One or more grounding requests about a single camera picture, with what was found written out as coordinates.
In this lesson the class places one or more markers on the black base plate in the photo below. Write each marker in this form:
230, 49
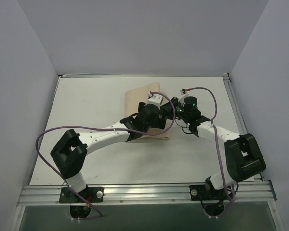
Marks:
203, 192
91, 194

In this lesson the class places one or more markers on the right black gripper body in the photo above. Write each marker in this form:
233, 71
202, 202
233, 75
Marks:
174, 106

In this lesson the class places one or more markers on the aluminium right side rail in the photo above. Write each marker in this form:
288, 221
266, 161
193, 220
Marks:
243, 125

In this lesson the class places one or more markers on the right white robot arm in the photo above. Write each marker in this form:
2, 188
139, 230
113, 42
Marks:
202, 127

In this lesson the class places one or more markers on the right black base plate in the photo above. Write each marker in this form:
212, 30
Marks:
203, 192

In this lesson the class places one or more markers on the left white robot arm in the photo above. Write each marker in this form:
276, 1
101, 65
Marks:
71, 150

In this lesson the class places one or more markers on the aluminium rail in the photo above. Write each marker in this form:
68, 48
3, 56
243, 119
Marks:
141, 194
243, 125

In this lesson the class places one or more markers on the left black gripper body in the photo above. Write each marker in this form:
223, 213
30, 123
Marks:
162, 118

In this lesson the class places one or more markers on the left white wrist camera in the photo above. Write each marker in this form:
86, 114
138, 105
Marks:
155, 99

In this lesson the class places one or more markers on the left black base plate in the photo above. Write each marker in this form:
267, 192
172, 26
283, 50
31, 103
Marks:
91, 194

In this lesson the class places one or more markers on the aluminium front rail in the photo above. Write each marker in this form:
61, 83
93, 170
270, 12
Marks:
141, 194

